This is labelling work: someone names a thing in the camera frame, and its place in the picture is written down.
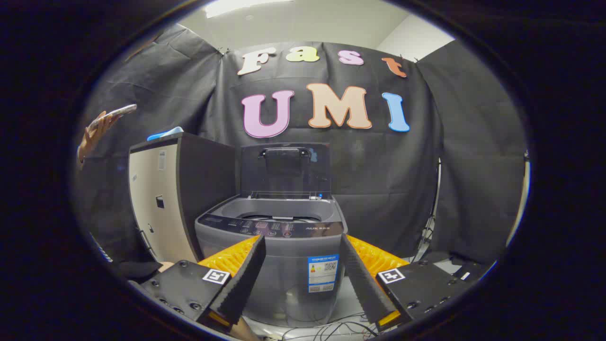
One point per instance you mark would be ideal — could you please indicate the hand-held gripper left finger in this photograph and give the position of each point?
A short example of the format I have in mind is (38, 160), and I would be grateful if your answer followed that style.
(244, 277)

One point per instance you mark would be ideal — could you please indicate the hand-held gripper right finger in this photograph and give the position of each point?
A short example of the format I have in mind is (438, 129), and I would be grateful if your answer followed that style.
(362, 279)

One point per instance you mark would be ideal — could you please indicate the grey washing machine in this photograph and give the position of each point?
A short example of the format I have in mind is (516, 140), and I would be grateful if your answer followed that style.
(284, 270)

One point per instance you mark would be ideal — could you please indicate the light blue shirt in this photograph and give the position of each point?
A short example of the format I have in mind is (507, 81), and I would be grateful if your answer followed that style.
(165, 133)

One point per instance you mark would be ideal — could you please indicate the smartphone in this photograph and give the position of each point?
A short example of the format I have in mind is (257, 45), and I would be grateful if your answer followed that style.
(118, 112)

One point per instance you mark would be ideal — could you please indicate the black light stand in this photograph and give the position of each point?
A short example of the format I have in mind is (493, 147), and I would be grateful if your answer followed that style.
(432, 222)

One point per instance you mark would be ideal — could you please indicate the dark beige cabinet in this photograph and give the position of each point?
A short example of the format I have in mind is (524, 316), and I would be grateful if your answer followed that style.
(203, 189)

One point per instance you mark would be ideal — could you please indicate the black power strip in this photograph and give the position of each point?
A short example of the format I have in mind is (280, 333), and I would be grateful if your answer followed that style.
(466, 274)

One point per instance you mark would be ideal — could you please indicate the black backdrop cloth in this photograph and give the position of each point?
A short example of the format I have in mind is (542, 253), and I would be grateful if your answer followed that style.
(378, 166)

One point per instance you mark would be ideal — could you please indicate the ceiling light panel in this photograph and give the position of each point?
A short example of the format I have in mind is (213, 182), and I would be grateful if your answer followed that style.
(236, 5)

